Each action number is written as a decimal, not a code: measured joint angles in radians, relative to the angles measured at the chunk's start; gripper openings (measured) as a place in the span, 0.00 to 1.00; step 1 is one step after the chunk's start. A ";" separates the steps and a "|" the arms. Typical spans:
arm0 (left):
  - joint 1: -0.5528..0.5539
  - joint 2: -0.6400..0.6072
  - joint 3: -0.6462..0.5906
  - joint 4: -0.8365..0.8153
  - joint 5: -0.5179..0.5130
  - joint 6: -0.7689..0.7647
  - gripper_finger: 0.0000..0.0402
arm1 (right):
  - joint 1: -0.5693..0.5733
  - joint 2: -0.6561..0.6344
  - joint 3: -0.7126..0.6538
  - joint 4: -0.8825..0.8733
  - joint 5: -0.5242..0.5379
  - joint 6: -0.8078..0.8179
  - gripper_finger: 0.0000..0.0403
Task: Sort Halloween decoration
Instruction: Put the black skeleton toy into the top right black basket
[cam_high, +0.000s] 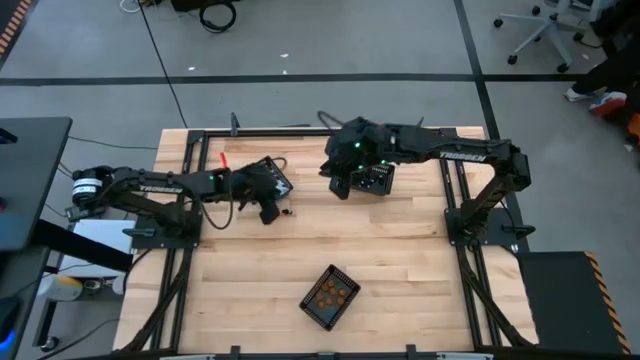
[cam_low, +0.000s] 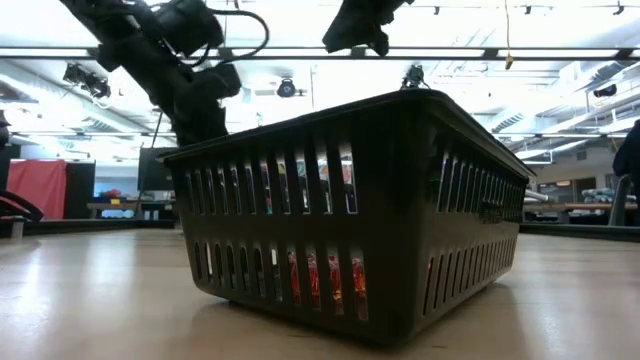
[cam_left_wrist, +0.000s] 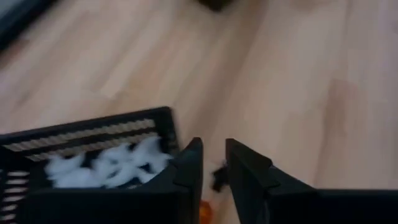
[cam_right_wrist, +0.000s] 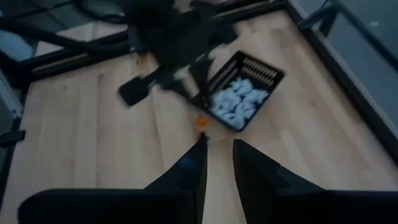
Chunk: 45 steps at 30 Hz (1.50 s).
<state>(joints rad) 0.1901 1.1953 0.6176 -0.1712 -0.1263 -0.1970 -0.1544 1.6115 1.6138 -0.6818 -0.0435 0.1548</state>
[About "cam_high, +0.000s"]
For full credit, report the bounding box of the black hazard striped mat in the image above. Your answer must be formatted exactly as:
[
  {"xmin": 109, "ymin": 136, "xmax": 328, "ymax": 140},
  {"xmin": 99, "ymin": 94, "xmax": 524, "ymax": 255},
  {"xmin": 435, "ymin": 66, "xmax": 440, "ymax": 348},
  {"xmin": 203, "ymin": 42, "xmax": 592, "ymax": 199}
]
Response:
[{"xmin": 0, "ymin": 0, "xmax": 32, "ymax": 64}]

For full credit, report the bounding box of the black power adapter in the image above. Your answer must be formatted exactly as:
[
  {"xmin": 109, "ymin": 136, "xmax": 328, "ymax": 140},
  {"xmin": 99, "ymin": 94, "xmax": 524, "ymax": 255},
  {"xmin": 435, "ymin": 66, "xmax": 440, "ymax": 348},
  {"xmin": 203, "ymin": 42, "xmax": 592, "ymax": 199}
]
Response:
[{"xmin": 64, "ymin": 204, "xmax": 107, "ymax": 223}]

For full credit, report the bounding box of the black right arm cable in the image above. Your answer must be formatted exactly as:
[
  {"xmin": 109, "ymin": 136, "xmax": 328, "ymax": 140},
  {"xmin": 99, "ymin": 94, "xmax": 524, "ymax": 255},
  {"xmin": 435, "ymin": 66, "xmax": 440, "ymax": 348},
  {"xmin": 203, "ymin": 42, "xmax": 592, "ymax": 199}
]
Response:
[{"xmin": 316, "ymin": 109, "xmax": 346, "ymax": 130}]

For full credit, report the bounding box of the black floor cable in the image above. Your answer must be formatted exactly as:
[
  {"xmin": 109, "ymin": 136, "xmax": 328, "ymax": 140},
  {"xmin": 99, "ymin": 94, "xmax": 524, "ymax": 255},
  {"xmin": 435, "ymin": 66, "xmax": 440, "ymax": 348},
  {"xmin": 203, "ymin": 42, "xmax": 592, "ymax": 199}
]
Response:
[{"xmin": 136, "ymin": 0, "xmax": 189, "ymax": 130}]

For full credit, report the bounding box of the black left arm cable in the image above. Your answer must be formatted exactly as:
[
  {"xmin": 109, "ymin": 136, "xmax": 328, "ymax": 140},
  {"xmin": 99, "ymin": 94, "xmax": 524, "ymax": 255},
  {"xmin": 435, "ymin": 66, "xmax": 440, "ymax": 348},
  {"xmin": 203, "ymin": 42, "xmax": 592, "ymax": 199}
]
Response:
[{"xmin": 198, "ymin": 156, "xmax": 289, "ymax": 232}]

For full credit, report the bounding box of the black device blue light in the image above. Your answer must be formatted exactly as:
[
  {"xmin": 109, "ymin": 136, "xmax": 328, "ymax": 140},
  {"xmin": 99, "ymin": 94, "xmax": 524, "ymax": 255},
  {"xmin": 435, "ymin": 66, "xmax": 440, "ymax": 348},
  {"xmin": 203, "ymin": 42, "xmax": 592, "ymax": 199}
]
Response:
[{"xmin": 0, "ymin": 295, "xmax": 22, "ymax": 360}]

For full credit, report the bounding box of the black desk beam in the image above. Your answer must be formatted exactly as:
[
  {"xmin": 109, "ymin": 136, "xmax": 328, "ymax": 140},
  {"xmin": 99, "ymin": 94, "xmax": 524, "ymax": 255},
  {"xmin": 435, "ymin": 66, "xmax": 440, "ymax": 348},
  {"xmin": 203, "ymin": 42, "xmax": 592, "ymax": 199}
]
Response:
[{"xmin": 29, "ymin": 218, "xmax": 135, "ymax": 274}]

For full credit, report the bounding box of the black hazard striped platform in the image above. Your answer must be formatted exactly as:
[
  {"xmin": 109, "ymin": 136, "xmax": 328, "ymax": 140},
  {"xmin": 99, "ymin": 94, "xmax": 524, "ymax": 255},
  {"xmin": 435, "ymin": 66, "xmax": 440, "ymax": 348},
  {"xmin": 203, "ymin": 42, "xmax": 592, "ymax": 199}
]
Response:
[{"xmin": 516, "ymin": 249, "xmax": 632, "ymax": 357}]

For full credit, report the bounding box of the black desk top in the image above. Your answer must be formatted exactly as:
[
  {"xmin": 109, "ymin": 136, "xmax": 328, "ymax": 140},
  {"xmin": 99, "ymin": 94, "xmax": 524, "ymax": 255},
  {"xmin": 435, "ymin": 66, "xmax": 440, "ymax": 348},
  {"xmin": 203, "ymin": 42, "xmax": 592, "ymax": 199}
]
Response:
[{"xmin": 0, "ymin": 117, "xmax": 73, "ymax": 251}]

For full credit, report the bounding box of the white chair base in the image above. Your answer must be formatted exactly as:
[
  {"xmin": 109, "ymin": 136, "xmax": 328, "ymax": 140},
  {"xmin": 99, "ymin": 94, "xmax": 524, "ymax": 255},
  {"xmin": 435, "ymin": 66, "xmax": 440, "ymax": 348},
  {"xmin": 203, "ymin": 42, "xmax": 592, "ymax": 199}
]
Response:
[{"xmin": 493, "ymin": 0, "xmax": 586, "ymax": 74}]

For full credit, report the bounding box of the coiled black cable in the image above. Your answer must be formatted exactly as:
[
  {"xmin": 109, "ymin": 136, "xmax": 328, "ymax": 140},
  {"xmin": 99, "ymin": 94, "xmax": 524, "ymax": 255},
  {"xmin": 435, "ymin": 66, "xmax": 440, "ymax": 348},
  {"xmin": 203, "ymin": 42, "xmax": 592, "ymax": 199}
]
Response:
[{"xmin": 198, "ymin": 0, "xmax": 238, "ymax": 35}]

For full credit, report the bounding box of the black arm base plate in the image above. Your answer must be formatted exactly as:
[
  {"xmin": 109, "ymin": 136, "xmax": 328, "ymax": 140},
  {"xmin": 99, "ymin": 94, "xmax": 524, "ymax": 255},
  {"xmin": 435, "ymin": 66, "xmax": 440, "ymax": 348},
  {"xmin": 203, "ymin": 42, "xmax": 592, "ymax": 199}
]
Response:
[
  {"xmin": 443, "ymin": 206, "xmax": 536, "ymax": 247},
  {"xmin": 122, "ymin": 212, "xmax": 202, "ymax": 250}
]

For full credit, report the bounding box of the white box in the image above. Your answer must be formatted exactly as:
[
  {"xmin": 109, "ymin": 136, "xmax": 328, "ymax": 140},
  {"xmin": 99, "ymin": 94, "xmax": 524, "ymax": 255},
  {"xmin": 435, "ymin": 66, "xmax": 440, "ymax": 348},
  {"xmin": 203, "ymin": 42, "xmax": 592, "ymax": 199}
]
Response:
[{"xmin": 58, "ymin": 219, "xmax": 137, "ymax": 279}]

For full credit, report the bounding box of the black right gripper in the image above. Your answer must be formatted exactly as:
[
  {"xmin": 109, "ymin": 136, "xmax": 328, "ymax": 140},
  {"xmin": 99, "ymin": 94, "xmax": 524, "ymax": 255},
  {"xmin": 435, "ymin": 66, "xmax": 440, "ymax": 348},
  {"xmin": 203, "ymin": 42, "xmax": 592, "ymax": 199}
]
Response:
[{"xmin": 319, "ymin": 142, "xmax": 364, "ymax": 201}]

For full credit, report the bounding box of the person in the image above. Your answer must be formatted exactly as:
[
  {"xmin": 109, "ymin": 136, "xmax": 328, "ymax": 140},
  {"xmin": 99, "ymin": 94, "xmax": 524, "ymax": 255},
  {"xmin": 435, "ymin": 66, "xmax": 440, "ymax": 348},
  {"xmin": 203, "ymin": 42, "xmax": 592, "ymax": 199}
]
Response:
[{"xmin": 563, "ymin": 0, "xmax": 640, "ymax": 119}]

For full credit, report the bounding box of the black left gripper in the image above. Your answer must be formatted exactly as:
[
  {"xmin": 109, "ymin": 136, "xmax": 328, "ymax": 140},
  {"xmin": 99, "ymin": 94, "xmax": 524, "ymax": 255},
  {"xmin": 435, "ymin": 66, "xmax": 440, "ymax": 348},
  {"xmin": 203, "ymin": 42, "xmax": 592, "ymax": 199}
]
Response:
[{"xmin": 234, "ymin": 166, "xmax": 281, "ymax": 226}]

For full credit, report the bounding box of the black table frame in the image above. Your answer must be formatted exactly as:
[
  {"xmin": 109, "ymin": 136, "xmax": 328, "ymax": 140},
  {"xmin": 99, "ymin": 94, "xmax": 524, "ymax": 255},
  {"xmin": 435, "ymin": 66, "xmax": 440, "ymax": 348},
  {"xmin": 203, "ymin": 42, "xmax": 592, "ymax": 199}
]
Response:
[{"xmin": 113, "ymin": 112, "xmax": 540, "ymax": 360}]

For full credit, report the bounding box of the white yellow bottle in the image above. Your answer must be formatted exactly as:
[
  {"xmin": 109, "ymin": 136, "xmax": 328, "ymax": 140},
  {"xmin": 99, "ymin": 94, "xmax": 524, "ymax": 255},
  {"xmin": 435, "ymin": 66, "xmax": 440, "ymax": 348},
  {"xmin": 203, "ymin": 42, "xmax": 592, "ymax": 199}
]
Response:
[{"xmin": 37, "ymin": 273, "xmax": 84, "ymax": 302}]

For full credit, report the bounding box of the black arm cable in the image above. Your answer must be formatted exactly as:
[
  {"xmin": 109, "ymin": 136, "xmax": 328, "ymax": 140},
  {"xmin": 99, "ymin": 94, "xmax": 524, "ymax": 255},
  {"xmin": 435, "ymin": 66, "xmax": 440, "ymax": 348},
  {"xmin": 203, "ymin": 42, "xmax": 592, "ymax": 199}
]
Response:
[
  {"xmin": 316, "ymin": 109, "xmax": 346, "ymax": 130},
  {"xmin": 198, "ymin": 156, "xmax": 289, "ymax": 232}
]

